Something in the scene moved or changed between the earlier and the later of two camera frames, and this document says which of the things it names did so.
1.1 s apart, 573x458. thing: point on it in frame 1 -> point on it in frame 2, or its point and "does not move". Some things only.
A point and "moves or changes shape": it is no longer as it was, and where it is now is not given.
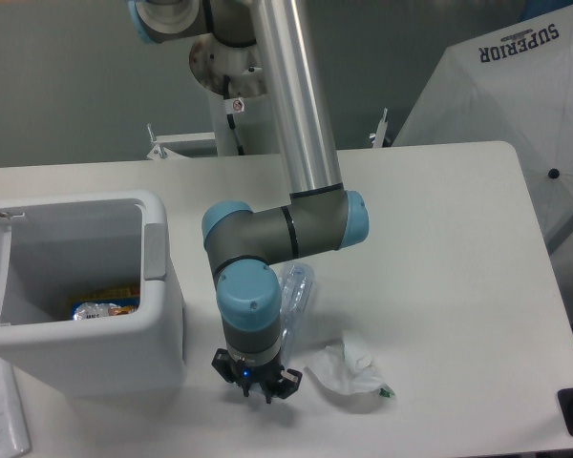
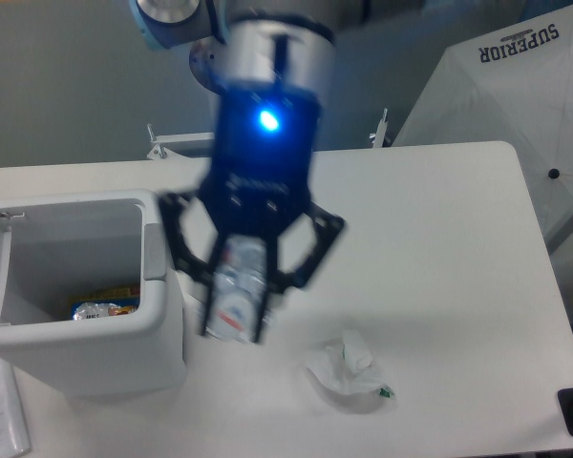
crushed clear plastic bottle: (295, 285) moves or changes shape
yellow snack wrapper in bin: (109, 301) does not move
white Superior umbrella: (527, 82) does not move
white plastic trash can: (95, 238) does not move
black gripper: (263, 374) -> (265, 135)
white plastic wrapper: (347, 367) does not move
